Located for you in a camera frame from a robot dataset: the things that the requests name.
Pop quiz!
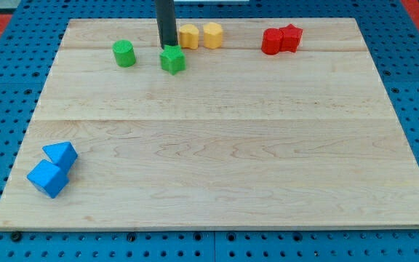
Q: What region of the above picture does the red star block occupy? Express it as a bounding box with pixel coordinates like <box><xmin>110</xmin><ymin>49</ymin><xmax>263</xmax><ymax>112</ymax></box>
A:
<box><xmin>279</xmin><ymin>24</ymin><xmax>303</xmax><ymax>52</ymax></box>

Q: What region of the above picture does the wooden board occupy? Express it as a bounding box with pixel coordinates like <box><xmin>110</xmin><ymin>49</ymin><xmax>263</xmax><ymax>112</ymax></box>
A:
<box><xmin>0</xmin><ymin>18</ymin><xmax>419</xmax><ymax>231</ymax></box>

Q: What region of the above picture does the blue triangle block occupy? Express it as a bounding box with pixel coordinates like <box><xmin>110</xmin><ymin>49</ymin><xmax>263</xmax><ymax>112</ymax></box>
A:
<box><xmin>42</xmin><ymin>141</ymin><xmax>78</xmax><ymax>172</ymax></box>

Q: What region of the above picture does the green star block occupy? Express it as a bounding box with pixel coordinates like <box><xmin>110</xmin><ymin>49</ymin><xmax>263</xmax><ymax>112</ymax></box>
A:
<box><xmin>160</xmin><ymin>45</ymin><xmax>186</xmax><ymax>75</ymax></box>

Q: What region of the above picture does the blue cube block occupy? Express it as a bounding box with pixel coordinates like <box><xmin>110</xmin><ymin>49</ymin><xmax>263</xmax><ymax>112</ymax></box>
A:
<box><xmin>27</xmin><ymin>159</ymin><xmax>69</xmax><ymax>199</ymax></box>

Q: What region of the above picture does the yellow hexagon block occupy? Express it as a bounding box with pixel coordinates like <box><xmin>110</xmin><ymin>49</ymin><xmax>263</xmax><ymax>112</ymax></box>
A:
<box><xmin>203</xmin><ymin>23</ymin><xmax>223</xmax><ymax>49</ymax></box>

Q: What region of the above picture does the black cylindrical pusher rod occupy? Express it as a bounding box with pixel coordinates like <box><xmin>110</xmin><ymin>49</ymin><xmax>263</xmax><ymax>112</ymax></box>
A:
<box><xmin>154</xmin><ymin>0</ymin><xmax>178</xmax><ymax>49</ymax></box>

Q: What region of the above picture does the red cylinder block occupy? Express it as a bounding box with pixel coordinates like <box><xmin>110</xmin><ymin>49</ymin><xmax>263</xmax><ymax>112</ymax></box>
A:
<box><xmin>261</xmin><ymin>28</ymin><xmax>283</xmax><ymax>55</ymax></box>

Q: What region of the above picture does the yellow heart block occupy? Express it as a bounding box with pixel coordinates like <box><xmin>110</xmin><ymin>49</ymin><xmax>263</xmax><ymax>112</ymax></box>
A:
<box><xmin>178</xmin><ymin>24</ymin><xmax>199</xmax><ymax>49</ymax></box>

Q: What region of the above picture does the green cylinder block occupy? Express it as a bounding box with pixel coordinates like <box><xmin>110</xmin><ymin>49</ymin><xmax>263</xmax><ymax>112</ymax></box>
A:
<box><xmin>112</xmin><ymin>39</ymin><xmax>136</xmax><ymax>68</ymax></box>

